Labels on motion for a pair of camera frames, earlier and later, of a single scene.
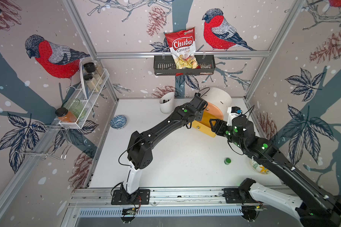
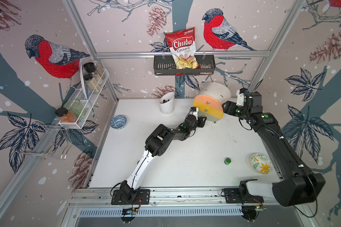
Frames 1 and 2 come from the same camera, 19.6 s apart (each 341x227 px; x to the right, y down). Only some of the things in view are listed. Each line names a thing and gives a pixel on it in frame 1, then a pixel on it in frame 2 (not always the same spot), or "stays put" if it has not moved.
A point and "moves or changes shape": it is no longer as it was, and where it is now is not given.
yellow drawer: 204,125 moves or changes shape
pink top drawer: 213,110 to 208,100
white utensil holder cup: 167,102 stays put
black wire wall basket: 165,65 stays put
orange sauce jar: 65,116 stays put
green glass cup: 74,106 stays put
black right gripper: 222,124 to 229,106
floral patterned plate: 259,168 stays put
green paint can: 227,161 stays put
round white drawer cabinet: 219,97 moves or changes shape
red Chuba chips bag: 182,45 stays put
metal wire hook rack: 47,141 stays put
